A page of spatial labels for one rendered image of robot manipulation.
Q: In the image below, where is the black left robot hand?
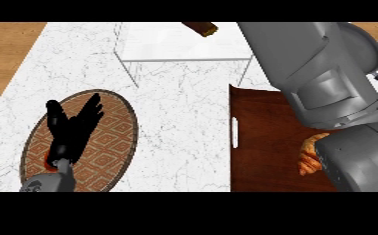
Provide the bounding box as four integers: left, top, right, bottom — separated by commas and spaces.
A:
44, 92, 106, 165

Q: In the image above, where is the dark brown wooden tray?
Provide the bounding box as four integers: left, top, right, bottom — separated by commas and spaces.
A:
227, 83, 345, 193

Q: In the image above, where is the oval brown patterned placemat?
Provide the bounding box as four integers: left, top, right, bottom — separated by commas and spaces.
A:
19, 88, 140, 193

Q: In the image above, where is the small red orange vegetable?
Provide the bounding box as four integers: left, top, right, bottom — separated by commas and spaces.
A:
43, 150, 57, 174

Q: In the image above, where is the dark brown cylinder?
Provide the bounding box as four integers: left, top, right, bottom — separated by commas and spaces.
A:
180, 22, 220, 38

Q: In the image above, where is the orange croissant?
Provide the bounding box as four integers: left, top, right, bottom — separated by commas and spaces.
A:
297, 132, 332, 177

